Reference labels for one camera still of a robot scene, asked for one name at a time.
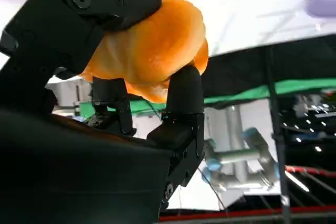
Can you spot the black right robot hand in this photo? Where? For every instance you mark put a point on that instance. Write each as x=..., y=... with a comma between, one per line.
x=65, y=161

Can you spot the orange and white bread roll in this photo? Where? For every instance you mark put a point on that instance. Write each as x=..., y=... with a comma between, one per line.
x=157, y=45

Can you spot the red barrier bar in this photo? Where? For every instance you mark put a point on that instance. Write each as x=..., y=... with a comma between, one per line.
x=309, y=171
x=236, y=212

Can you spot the green cloth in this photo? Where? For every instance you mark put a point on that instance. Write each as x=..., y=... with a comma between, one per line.
x=249, y=93

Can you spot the black table skirt cloth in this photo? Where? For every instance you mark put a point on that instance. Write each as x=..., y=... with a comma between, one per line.
x=241, y=72

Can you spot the black upright pole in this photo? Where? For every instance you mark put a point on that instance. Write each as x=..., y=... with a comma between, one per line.
x=278, y=140

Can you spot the dark workshop desk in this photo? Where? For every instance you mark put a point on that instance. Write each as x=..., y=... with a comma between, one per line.
x=312, y=127

